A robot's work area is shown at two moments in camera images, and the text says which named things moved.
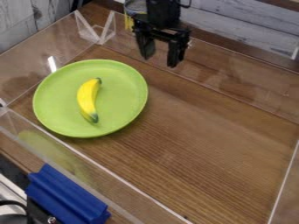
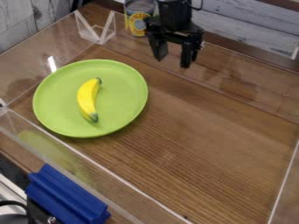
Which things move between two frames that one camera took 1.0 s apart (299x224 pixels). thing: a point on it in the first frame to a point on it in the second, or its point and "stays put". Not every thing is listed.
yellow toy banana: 86,97 stays put
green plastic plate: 122,97 stays put
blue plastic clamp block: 62,199 stays put
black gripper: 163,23 to 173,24
